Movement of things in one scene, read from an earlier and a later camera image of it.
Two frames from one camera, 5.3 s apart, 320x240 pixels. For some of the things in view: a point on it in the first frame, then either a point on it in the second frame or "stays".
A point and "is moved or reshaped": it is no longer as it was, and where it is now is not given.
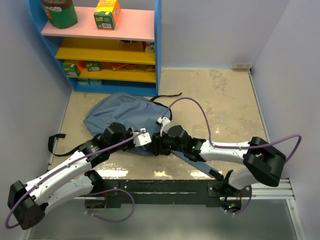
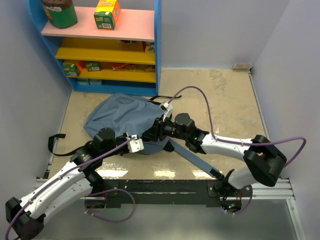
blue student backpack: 126,119 is moved or reshaped
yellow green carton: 107,14 stays
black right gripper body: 165,144 -> 167,129
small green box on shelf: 93,66 stays
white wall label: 241,67 stays
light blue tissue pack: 82,81 stays
